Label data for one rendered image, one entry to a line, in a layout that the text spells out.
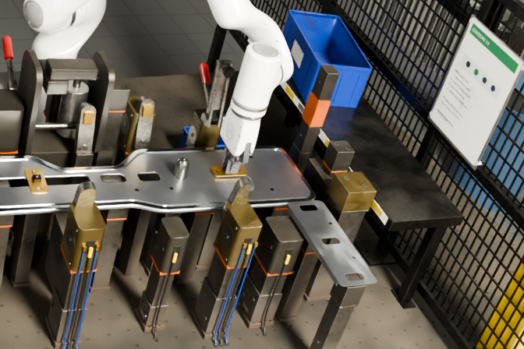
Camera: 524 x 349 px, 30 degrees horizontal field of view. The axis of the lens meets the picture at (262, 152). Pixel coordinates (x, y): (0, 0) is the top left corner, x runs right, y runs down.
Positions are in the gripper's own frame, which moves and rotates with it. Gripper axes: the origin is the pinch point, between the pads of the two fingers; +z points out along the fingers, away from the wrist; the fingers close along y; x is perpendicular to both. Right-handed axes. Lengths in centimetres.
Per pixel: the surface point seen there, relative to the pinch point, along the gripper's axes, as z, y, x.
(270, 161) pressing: 3.0, -3.8, 13.5
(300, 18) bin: -11, -54, 42
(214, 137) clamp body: 1.8, -13.0, 1.1
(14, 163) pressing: 3, -7, -50
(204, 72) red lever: -10.7, -23.7, -0.5
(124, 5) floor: 103, -271, 77
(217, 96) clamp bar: -9.4, -14.8, 0.0
